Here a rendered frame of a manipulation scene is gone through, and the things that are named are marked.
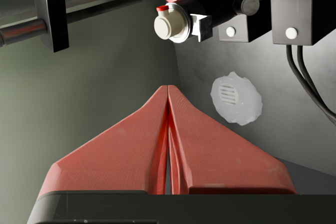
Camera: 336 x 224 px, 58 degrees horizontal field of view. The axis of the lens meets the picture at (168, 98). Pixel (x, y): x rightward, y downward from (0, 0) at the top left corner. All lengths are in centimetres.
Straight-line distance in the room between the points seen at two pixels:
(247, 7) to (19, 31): 24
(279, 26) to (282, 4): 2
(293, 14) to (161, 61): 35
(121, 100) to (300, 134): 30
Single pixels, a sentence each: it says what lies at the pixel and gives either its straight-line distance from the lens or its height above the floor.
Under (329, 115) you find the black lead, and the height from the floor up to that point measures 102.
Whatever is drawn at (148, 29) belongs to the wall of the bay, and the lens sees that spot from 57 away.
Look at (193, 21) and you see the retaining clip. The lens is 21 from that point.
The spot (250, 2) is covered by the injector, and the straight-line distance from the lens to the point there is 23.
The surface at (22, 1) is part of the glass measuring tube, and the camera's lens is 43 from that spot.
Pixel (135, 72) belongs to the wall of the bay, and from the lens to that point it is 56.
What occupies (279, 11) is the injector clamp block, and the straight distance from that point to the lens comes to 30.
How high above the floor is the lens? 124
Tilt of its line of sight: 36 degrees down
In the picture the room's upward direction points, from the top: 121 degrees counter-clockwise
